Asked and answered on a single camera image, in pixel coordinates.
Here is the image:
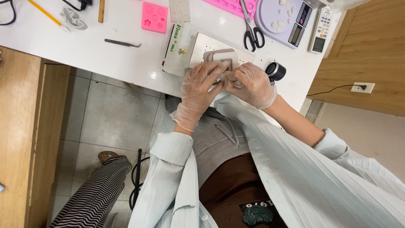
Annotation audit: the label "black looped cable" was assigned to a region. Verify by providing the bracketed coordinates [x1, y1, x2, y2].
[0, 0, 17, 26]

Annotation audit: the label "perforated metal plate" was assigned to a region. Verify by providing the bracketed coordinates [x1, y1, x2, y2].
[188, 32, 255, 76]

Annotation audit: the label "green carved pendant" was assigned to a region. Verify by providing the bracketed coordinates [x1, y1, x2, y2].
[243, 205, 274, 227]

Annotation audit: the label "dark metal tweezers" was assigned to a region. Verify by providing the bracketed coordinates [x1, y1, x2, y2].
[104, 38, 142, 48]

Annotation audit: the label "grey lizard shaped mould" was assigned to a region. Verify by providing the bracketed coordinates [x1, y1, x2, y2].
[60, 7, 88, 31]

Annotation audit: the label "grey hooded sweater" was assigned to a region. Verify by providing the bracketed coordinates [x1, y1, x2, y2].
[165, 95, 252, 190]

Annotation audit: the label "black power adapter cable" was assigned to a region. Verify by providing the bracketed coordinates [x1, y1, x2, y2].
[61, 0, 93, 12]

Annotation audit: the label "white box with green label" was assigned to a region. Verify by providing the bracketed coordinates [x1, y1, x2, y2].
[162, 22, 204, 77]

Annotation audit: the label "black handled scissors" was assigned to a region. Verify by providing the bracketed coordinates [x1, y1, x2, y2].
[239, 0, 266, 52]

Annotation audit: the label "lilac kitchen scale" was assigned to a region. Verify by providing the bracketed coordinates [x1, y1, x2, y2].
[254, 0, 314, 50]

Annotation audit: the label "pale green shirt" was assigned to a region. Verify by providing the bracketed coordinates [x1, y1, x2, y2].
[127, 94, 405, 228]

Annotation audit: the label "small pink silicone mould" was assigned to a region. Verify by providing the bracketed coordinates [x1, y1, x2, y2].
[141, 1, 169, 34]

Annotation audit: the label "beige square silicone mould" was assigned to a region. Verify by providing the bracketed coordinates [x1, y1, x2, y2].
[203, 48, 239, 73]

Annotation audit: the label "black round loupe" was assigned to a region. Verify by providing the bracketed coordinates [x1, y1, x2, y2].
[265, 62, 287, 86]

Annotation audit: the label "white clay pieces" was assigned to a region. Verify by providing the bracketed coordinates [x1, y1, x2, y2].
[271, 0, 295, 33]

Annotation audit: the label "yellow pencil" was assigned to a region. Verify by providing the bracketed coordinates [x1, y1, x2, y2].
[27, 0, 72, 33]

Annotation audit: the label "white wall socket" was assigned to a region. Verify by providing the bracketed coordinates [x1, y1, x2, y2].
[350, 82, 376, 94]

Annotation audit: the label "wooden cabinet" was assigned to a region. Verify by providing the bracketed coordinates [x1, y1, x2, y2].
[306, 6, 405, 118]

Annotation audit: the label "white remote control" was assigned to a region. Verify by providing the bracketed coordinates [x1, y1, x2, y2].
[309, 6, 335, 54]

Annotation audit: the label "large pink silicone mould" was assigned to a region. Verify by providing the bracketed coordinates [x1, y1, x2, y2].
[202, 0, 259, 20]

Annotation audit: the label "black plug with cable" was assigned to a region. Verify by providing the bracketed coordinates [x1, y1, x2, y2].
[306, 84, 368, 97]

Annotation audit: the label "grey textured mould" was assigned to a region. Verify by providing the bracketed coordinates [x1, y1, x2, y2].
[168, 0, 192, 23]

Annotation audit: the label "person's left hand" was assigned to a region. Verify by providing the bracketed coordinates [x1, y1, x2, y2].
[170, 60, 230, 132]

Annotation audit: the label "person's right hand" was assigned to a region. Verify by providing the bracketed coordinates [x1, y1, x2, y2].
[223, 62, 278, 110]

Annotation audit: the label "brown skirt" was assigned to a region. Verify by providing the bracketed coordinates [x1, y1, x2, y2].
[198, 153, 289, 228]

